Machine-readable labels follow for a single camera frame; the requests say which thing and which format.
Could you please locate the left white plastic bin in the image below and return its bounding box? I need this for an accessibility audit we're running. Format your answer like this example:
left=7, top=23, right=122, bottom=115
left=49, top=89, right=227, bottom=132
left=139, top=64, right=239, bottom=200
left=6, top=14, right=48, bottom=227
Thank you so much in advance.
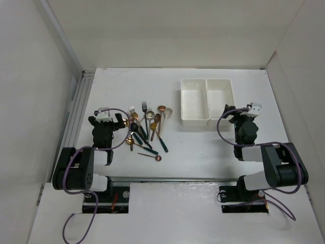
left=180, top=79, right=209, bottom=127

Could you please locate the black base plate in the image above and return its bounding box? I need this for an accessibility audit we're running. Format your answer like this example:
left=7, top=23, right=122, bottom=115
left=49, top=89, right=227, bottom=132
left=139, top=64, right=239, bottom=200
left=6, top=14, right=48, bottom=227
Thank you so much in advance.
left=218, top=184, right=269, bottom=214
left=90, top=176, right=130, bottom=214

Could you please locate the silver round spoon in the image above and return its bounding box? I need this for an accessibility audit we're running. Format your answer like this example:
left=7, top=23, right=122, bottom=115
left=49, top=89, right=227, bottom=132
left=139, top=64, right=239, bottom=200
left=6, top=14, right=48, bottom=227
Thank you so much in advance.
left=146, top=111, right=155, bottom=136

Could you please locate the black round spoon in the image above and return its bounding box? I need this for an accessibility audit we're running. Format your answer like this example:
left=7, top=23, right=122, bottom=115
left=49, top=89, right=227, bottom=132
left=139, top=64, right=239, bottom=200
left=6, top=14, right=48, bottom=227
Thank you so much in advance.
left=130, top=122, right=153, bottom=149

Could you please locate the purple cable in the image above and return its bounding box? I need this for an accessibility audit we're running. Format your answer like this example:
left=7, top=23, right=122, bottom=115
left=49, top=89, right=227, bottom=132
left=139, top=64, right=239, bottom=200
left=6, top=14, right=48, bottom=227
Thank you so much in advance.
left=61, top=108, right=131, bottom=244
left=216, top=106, right=305, bottom=221

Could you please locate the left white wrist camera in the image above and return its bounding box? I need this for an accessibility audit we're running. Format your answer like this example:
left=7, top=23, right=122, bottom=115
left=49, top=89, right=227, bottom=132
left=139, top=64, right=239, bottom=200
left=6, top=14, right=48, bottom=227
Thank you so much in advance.
left=94, top=107, right=111, bottom=123

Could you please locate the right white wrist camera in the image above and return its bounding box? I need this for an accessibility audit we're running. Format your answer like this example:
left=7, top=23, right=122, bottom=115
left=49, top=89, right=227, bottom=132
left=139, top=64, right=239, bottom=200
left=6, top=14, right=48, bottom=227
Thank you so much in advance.
left=245, top=103, right=262, bottom=117

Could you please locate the white ceramic spoon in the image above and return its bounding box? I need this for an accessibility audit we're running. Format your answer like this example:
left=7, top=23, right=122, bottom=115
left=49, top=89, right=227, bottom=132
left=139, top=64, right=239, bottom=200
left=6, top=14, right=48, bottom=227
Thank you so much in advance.
left=159, top=108, right=173, bottom=136

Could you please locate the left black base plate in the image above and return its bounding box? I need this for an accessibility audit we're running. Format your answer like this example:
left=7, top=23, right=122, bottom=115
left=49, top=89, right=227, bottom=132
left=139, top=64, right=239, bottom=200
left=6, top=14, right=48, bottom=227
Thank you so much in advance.
left=90, top=176, right=130, bottom=214

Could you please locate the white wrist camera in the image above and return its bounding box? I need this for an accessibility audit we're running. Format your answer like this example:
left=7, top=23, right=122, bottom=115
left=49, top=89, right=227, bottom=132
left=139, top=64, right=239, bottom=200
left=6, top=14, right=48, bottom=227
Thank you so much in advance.
left=94, top=107, right=111, bottom=123
left=245, top=103, right=262, bottom=117

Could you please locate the gold spoon green handle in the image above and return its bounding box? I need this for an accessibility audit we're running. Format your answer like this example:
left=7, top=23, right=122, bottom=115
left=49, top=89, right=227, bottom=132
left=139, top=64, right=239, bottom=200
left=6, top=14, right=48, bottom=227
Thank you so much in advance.
left=126, top=137, right=159, bottom=155
left=155, top=130, right=169, bottom=153

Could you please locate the brown wooden spoon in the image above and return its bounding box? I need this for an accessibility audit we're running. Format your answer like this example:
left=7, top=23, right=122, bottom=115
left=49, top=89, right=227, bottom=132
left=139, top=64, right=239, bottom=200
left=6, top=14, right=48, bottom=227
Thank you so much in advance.
left=150, top=113, right=160, bottom=141

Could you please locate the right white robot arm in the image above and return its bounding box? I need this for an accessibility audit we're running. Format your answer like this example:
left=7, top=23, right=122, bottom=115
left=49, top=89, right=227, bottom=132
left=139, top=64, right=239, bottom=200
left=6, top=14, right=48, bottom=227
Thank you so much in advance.
left=221, top=103, right=309, bottom=202

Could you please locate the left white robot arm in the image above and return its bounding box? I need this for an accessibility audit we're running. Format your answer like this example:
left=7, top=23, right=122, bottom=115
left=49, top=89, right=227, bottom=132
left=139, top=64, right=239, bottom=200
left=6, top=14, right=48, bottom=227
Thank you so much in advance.
left=52, top=112, right=125, bottom=202

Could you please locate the aluminium rail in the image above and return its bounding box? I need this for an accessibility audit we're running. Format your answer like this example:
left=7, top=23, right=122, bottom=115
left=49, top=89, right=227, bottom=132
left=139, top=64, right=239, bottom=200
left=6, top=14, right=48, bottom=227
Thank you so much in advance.
left=110, top=176, right=238, bottom=183
left=49, top=70, right=95, bottom=182

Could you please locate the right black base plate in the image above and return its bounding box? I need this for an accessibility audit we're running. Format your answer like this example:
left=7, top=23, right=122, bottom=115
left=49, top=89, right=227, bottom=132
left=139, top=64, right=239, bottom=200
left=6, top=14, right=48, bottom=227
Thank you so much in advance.
left=218, top=184, right=269, bottom=214

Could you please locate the black fork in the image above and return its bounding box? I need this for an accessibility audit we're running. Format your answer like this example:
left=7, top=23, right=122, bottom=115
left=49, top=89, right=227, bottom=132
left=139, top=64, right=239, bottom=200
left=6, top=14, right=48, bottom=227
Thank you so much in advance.
left=142, top=102, right=148, bottom=139

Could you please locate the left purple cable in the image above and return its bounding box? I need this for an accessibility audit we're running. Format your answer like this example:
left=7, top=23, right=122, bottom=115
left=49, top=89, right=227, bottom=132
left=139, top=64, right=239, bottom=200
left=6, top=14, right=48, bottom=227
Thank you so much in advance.
left=61, top=108, right=131, bottom=244

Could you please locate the rose gold fork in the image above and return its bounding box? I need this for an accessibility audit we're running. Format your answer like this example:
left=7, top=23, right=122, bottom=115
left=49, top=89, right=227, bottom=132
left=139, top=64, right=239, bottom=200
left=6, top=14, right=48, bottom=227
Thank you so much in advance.
left=127, top=112, right=135, bottom=125

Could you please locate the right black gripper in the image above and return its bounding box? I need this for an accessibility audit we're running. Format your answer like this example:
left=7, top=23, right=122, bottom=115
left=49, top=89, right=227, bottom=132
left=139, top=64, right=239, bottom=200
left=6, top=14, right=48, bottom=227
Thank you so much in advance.
left=221, top=103, right=253, bottom=144

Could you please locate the aluminium rail front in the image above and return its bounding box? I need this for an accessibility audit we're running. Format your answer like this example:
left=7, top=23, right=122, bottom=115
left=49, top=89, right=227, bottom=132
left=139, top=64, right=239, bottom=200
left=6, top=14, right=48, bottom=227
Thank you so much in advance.
left=110, top=176, right=238, bottom=183

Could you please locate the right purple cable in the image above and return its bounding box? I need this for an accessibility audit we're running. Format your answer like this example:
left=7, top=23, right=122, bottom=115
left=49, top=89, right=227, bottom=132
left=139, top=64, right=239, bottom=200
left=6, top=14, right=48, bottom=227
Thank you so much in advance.
left=216, top=106, right=305, bottom=221

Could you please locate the small copper teaspoon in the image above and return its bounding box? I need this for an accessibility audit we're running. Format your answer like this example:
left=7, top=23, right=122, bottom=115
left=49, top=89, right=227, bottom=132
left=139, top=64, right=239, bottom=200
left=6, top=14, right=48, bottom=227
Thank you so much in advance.
left=138, top=153, right=162, bottom=162

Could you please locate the aluminium rail left side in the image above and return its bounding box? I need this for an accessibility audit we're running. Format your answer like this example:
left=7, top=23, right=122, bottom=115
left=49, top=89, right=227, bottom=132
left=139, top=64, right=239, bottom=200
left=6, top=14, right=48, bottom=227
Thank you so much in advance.
left=49, top=70, right=95, bottom=182

